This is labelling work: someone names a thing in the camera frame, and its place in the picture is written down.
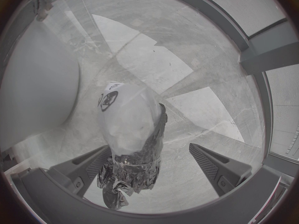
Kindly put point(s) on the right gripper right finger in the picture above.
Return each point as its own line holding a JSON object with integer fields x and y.
{"x": 210, "y": 164}

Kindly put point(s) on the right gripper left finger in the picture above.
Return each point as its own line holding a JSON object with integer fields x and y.
{"x": 81, "y": 171}

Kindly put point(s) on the crumpled black plastic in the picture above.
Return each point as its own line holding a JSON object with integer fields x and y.
{"x": 140, "y": 171}

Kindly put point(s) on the white trash bin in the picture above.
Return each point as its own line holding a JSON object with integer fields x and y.
{"x": 39, "y": 83}

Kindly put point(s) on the clear printed wrapper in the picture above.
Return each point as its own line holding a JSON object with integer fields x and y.
{"x": 130, "y": 120}

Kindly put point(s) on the window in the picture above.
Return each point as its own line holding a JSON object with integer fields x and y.
{"x": 257, "y": 50}

